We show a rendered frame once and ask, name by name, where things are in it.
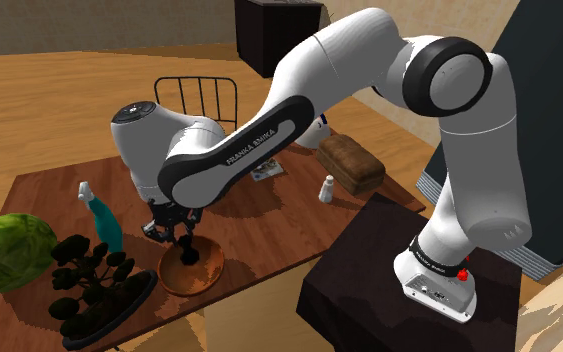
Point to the dark furniture with grey base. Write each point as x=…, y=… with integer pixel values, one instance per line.
x=554, y=122

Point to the teal spray bottle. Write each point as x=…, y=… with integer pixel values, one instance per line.
x=107, y=226

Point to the printed card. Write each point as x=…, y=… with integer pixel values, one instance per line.
x=267, y=169

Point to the reddish brown wooden table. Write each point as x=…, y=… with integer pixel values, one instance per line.
x=271, y=219

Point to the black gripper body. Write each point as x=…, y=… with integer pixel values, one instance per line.
x=170, y=214

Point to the dark plant in tray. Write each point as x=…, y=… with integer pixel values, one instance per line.
x=96, y=287

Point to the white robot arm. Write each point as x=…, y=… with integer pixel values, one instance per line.
x=339, y=63

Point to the brown bread loaf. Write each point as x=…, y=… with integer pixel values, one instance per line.
x=351, y=163

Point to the green cabbage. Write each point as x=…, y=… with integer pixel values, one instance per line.
x=8, y=253

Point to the black cabinet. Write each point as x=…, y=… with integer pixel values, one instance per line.
x=271, y=34

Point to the white salt shaker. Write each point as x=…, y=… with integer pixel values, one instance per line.
x=326, y=191

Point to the dark robot stand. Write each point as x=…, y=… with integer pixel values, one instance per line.
x=359, y=292

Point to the white jug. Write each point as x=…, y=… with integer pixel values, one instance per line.
x=312, y=136

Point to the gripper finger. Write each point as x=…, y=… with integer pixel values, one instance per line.
x=188, y=233
x=156, y=231

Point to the brown wooden bowl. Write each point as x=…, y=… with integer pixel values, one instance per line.
x=203, y=273

